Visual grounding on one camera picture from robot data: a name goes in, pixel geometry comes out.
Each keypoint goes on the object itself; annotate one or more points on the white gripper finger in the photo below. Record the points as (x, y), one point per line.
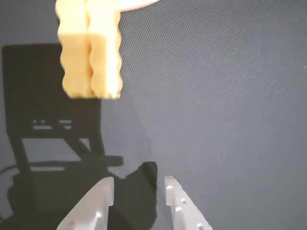
(182, 210)
(96, 206)

